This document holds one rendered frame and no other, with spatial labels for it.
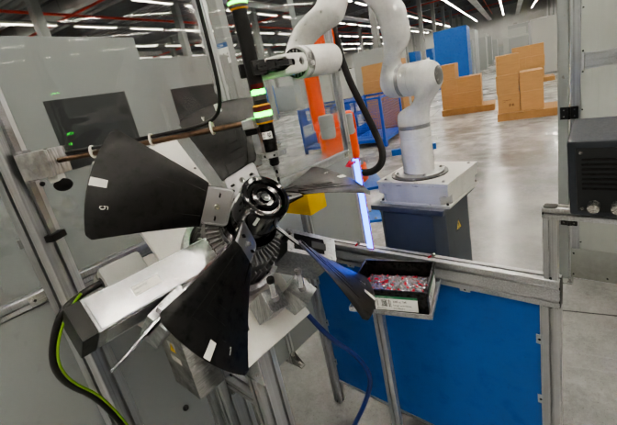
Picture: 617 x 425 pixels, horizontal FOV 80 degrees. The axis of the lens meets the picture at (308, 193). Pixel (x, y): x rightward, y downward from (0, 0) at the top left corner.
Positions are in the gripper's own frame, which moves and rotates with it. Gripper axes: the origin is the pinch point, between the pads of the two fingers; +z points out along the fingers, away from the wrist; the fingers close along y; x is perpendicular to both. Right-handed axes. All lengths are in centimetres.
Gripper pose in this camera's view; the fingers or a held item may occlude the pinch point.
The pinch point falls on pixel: (252, 69)
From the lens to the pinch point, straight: 91.7
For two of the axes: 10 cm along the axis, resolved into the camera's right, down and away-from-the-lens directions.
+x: -2.0, -9.4, -2.8
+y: -7.4, -0.4, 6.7
